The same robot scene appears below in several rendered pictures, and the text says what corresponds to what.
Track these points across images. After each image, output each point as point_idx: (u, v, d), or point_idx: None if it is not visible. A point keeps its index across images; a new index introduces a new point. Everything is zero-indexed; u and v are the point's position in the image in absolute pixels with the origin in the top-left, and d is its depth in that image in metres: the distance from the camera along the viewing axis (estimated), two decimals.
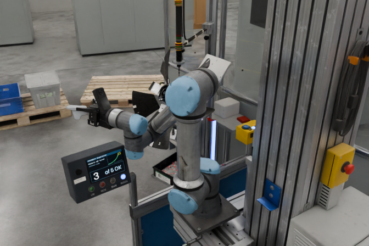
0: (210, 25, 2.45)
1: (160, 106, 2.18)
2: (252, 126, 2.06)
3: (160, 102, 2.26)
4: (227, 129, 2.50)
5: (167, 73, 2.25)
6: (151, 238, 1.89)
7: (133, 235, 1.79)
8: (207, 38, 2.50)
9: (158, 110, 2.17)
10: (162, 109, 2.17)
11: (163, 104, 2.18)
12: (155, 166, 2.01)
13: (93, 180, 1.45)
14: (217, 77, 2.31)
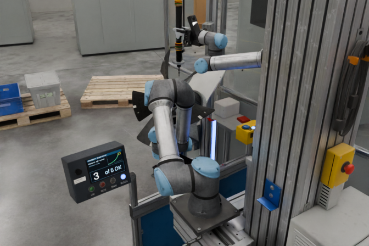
0: (210, 25, 2.46)
1: None
2: (252, 126, 2.06)
3: None
4: (227, 129, 2.50)
5: (167, 73, 2.25)
6: (151, 238, 1.89)
7: (133, 235, 1.79)
8: None
9: None
10: None
11: None
12: (155, 166, 2.01)
13: (93, 180, 1.45)
14: (217, 77, 2.31)
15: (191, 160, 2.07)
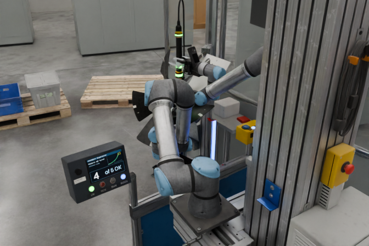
0: (209, 49, 2.53)
1: None
2: (252, 126, 2.06)
3: None
4: (227, 129, 2.50)
5: (167, 73, 2.25)
6: (151, 238, 1.89)
7: (133, 235, 1.79)
8: None
9: None
10: None
11: None
12: (155, 166, 2.01)
13: (93, 180, 1.45)
14: None
15: (191, 160, 2.07)
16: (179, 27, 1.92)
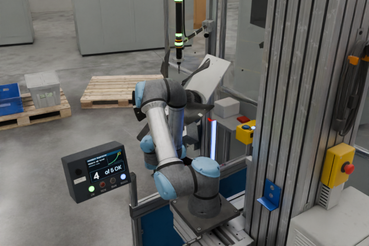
0: (210, 23, 2.45)
1: None
2: (252, 126, 2.06)
3: None
4: (227, 129, 2.50)
5: (167, 73, 2.25)
6: (151, 238, 1.89)
7: (133, 235, 1.79)
8: (207, 36, 2.49)
9: None
10: None
11: None
12: None
13: (93, 180, 1.45)
14: (217, 77, 2.31)
15: (191, 160, 2.07)
16: None
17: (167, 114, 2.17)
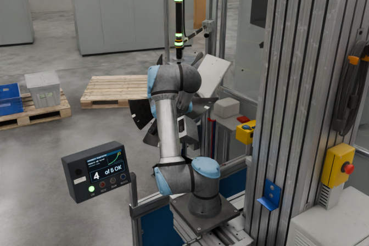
0: (210, 23, 2.45)
1: None
2: (252, 126, 2.06)
3: None
4: (227, 129, 2.50)
5: None
6: (151, 238, 1.89)
7: (133, 235, 1.79)
8: (207, 36, 2.49)
9: None
10: None
11: None
12: (155, 166, 2.01)
13: (93, 180, 1.45)
14: (217, 77, 2.31)
15: (191, 160, 2.07)
16: None
17: None
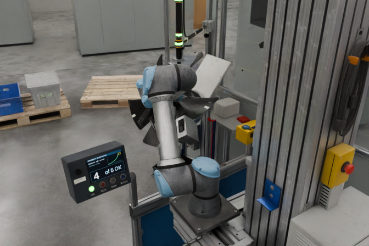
0: (210, 23, 2.45)
1: None
2: (252, 126, 2.06)
3: None
4: (227, 129, 2.50)
5: None
6: (151, 238, 1.89)
7: (133, 235, 1.79)
8: (207, 36, 2.49)
9: None
10: None
11: None
12: (155, 166, 2.01)
13: (93, 180, 1.45)
14: (217, 77, 2.31)
15: (191, 160, 2.07)
16: None
17: None
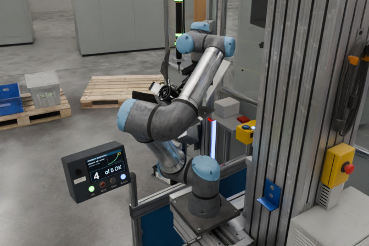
0: (210, 23, 2.45)
1: None
2: (252, 126, 2.06)
3: None
4: (227, 129, 2.50)
5: (184, 79, 2.11)
6: (151, 238, 1.89)
7: (133, 235, 1.79)
8: None
9: (155, 95, 2.26)
10: (158, 97, 2.26)
11: None
12: (155, 166, 2.01)
13: (93, 180, 1.45)
14: (217, 77, 2.31)
15: None
16: None
17: (158, 103, 2.28)
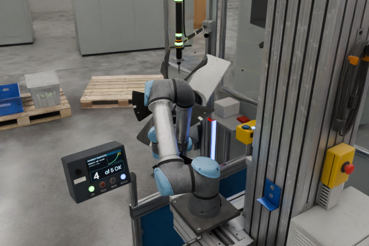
0: (210, 23, 2.45)
1: None
2: (252, 126, 2.06)
3: None
4: (227, 129, 2.50)
5: (184, 79, 2.11)
6: (151, 238, 1.89)
7: (133, 235, 1.79)
8: (207, 36, 2.49)
9: None
10: None
11: None
12: (155, 166, 2.01)
13: (93, 180, 1.45)
14: (217, 77, 2.31)
15: (191, 160, 2.07)
16: None
17: None
